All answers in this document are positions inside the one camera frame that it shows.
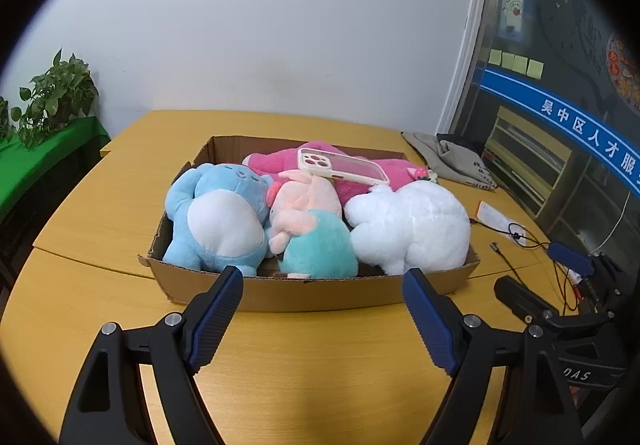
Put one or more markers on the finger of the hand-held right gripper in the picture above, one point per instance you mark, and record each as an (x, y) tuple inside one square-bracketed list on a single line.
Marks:
[(570, 257), (525, 300)]

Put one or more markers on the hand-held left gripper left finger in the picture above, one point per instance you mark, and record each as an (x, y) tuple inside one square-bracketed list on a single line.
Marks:
[(220, 310)]

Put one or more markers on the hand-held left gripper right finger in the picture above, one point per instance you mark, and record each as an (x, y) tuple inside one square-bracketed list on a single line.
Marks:
[(430, 320)]

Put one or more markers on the cardboard box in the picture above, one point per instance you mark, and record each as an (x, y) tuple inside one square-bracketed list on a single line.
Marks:
[(300, 295)]

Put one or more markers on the blue plush toy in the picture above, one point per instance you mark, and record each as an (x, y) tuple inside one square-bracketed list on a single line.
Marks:
[(220, 225)]

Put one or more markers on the white plush toy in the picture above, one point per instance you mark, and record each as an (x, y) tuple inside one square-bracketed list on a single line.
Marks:
[(415, 230)]

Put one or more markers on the teal and peach plush toy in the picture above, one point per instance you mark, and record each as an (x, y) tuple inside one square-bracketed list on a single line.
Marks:
[(320, 245)]

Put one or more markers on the hot pink plush bear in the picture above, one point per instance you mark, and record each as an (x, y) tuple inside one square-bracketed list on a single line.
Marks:
[(272, 160)]

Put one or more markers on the phone with white case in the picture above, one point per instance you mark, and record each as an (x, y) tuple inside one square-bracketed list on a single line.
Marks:
[(350, 166)]

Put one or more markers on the white paper card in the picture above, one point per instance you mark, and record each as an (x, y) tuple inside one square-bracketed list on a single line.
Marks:
[(492, 217)]

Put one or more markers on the beige shelf unit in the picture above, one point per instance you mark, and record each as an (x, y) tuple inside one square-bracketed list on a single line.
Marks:
[(525, 160)]

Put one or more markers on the grey cloth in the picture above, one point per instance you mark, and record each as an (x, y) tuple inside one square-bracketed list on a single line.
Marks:
[(450, 170)]

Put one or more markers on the blue glass banner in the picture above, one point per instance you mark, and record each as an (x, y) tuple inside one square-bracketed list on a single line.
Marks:
[(550, 106)]

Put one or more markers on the yellow sticky note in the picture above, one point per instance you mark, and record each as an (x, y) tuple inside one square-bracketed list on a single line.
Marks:
[(495, 57), (520, 64), (535, 68), (507, 60)]

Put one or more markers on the round red window sticker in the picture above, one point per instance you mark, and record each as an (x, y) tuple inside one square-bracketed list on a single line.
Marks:
[(625, 70)]

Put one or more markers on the green table cloth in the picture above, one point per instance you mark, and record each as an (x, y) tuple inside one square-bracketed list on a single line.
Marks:
[(45, 155)]

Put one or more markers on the blue pig poster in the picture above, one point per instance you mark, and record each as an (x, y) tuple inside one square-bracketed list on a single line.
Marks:
[(512, 10)]

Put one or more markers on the green potted plant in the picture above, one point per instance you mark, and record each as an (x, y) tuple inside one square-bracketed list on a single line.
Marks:
[(55, 95)]

